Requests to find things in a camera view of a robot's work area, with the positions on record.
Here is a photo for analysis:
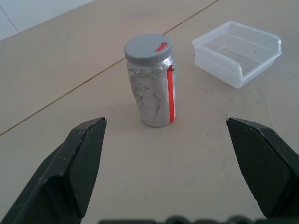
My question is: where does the silver bottle with grey cap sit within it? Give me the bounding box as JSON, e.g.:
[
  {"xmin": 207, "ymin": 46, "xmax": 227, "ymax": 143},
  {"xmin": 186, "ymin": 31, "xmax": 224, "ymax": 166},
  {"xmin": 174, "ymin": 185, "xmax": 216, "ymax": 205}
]
[{"xmin": 127, "ymin": 56, "xmax": 177, "ymax": 128}]

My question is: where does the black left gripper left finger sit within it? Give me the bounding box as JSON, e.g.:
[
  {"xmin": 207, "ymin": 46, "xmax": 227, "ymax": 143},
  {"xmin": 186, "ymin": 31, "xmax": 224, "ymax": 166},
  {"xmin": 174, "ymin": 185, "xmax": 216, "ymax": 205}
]
[{"xmin": 0, "ymin": 117, "xmax": 107, "ymax": 224}]

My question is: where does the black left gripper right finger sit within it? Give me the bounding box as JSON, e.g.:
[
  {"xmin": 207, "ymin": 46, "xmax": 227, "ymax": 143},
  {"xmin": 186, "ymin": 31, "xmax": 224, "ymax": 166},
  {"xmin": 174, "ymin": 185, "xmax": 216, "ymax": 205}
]
[{"xmin": 225, "ymin": 117, "xmax": 299, "ymax": 220}]

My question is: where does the grey ribbed plastic jar lid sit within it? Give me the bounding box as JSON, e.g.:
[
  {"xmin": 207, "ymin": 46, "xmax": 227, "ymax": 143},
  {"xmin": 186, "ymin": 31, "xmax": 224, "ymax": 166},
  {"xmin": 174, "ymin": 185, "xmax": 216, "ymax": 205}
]
[{"xmin": 124, "ymin": 34, "xmax": 174, "ymax": 66}]

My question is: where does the clear plastic bin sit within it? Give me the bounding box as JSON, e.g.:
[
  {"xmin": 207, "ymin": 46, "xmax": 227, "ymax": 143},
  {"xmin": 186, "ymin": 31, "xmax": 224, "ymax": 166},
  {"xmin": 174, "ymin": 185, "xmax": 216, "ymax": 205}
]
[{"xmin": 191, "ymin": 21, "xmax": 282, "ymax": 89}]

